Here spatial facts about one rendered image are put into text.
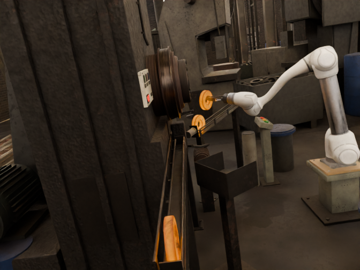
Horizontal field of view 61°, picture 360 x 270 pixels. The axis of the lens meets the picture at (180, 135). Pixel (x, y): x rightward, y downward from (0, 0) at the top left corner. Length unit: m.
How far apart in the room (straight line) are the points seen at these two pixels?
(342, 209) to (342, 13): 3.42
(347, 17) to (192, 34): 2.30
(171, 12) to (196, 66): 0.85
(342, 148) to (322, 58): 0.57
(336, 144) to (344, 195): 0.48
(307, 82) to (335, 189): 2.28
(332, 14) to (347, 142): 3.27
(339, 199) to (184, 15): 3.30
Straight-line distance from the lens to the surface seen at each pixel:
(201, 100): 2.37
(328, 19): 5.13
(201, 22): 4.66
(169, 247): 1.04
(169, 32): 4.78
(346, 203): 2.53
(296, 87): 4.36
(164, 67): 1.82
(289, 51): 5.81
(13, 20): 1.71
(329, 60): 2.01
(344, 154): 2.13
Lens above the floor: 1.31
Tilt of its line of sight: 15 degrees down
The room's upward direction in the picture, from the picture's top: 9 degrees counter-clockwise
